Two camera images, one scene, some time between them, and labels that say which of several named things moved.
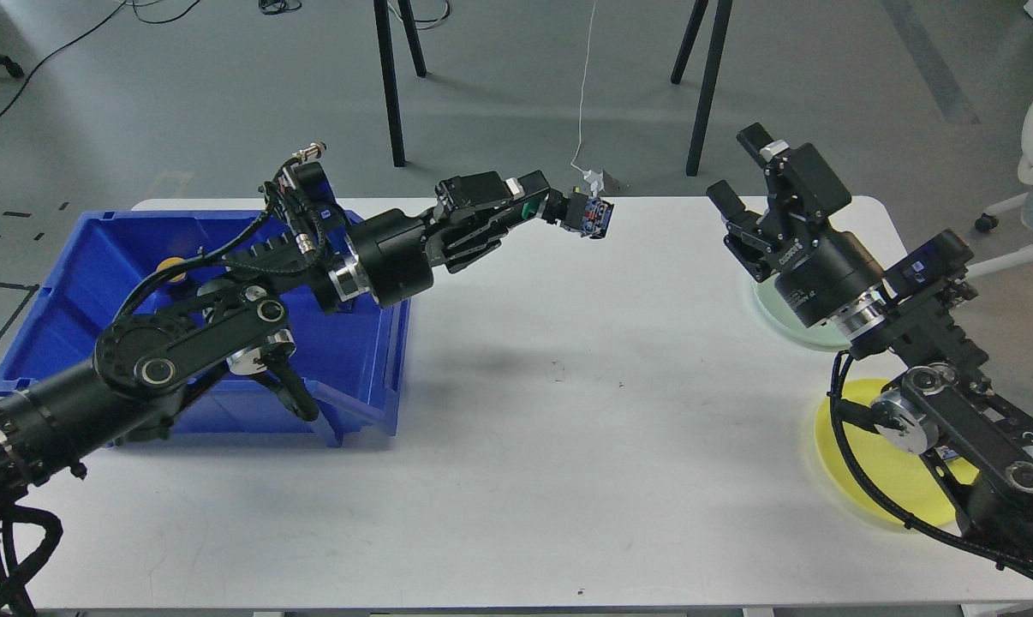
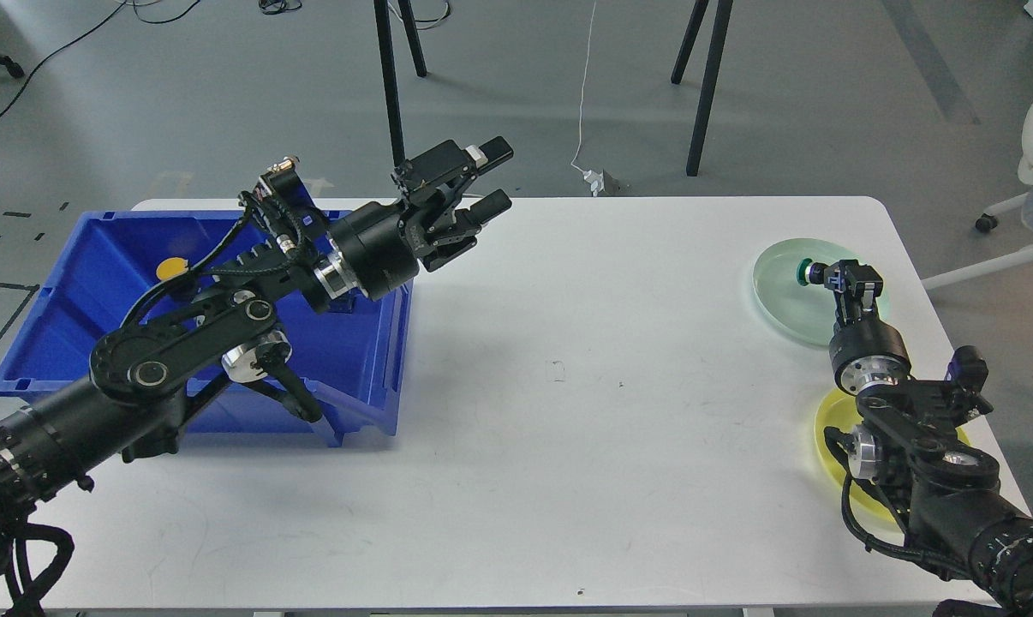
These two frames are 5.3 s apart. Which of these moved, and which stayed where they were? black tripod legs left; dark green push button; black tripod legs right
Moved: dark green push button
Stayed: black tripod legs left; black tripod legs right
